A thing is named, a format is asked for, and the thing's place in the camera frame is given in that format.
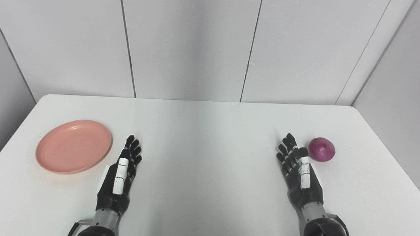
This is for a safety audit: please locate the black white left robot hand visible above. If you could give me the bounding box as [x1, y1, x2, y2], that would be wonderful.
[96, 134, 143, 216]

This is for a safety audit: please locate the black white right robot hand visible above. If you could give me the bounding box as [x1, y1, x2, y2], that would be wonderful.
[276, 133, 325, 211]

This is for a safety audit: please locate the purple red onion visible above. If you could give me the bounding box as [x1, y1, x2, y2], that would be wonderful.
[308, 137, 336, 162]

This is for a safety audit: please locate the pink round plate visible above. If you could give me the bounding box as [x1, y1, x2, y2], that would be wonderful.
[35, 120, 113, 174]

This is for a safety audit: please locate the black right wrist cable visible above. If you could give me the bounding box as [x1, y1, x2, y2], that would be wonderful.
[328, 213, 350, 236]

